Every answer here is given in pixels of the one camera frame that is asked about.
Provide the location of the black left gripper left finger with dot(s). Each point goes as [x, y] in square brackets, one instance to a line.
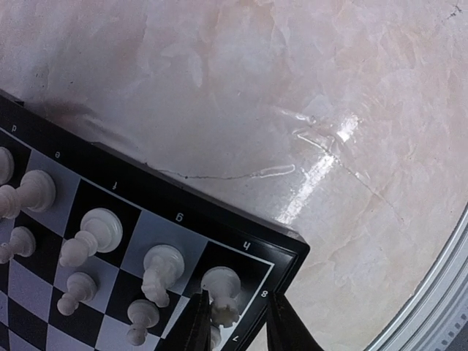
[193, 328]

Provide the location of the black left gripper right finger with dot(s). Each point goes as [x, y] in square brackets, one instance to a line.
[285, 330]

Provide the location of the white chess piece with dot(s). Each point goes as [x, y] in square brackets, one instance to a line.
[101, 231]
[163, 266]

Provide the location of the white chess pawn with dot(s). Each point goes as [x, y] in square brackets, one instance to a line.
[37, 192]
[22, 242]
[80, 288]

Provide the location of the black and grey chessboard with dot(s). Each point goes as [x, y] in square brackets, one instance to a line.
[153, 210]

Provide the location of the white chess bishop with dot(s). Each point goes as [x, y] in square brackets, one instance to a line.
[7, 165]

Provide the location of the aluminium front rail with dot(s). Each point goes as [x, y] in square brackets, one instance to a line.
[433, 317]

